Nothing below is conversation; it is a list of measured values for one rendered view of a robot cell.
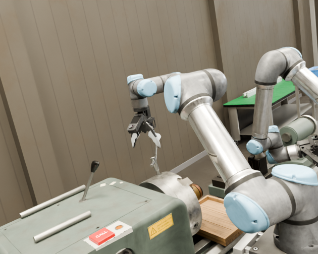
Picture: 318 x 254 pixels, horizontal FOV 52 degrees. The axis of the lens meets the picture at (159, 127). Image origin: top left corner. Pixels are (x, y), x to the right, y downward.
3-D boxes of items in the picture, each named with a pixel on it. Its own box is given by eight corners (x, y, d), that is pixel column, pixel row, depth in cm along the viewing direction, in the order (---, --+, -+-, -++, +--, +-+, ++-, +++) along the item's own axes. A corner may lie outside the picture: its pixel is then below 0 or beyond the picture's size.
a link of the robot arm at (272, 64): (273, 56, 134) (261, 160, 154) (287, 52, 141) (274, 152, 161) (249, 52, 143) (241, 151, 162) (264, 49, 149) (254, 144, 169)
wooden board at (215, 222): (226, 246, 149) (224, 239, 148) (172, 224, 176) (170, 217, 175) (262, 216, 167) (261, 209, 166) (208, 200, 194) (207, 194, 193)
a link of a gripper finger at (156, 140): (168, 140, 157) (155, 126, 158) (162, 144, 152) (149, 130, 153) (164, 144, 159) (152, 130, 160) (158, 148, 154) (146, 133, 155)
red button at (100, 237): (99, 248, 97) (98, 242, 96) (89, 241, 101) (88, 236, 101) (116, 238, 100) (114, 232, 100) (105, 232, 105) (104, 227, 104)
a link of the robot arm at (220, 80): (241, 62, 108) (174, 67, 153) (212, 69, 104) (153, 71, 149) (245, 97, 111) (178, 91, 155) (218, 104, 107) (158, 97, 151)
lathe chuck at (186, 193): (197, 249, 135) (173, 177, 133) (153, 240, 160) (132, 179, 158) (211, 238, 140) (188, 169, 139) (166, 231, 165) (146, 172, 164)
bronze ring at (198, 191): (190, 191, 151) (203, 184, 156) (176, 187, 158) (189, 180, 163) (193, 209, 153) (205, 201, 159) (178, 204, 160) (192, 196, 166)
